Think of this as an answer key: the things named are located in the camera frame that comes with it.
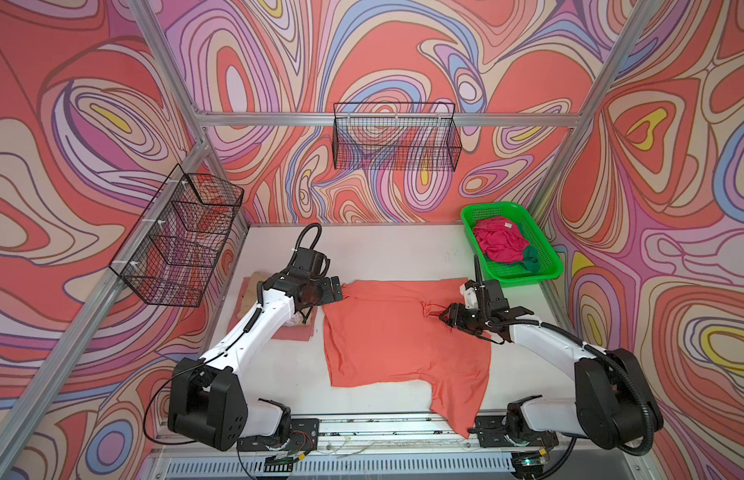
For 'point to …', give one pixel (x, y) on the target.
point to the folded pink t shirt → (287, 333)
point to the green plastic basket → (511, 274)
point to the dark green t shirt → (530, 259)
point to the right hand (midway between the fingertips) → (450, 324)
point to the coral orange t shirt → (391, 333)
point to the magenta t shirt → (501, 239)
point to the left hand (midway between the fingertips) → (331, 291)
